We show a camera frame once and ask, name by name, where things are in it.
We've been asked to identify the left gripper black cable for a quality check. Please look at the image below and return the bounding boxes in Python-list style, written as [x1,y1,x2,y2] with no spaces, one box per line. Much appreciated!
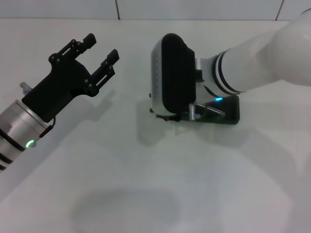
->
[38,117,57,139]

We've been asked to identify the left gripper clear connector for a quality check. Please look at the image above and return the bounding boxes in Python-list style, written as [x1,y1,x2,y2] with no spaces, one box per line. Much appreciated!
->
[19,82,32,96]

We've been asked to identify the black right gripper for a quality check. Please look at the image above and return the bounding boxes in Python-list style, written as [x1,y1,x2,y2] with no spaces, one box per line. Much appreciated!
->
[156,113,182,122]

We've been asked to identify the green glasses case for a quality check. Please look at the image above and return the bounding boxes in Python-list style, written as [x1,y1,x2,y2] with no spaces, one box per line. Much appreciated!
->
[179,96,241,125]

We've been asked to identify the clear white glasses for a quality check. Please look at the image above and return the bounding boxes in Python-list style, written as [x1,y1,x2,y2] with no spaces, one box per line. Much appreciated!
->
[194,101,226,118]

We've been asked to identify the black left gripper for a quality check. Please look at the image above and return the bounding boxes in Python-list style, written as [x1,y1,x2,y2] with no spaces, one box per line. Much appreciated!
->
[21,33,121,123]

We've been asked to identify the right gripper silver connector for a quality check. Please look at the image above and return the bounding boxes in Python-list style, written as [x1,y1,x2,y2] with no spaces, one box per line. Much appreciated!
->
[189,102,198,121]

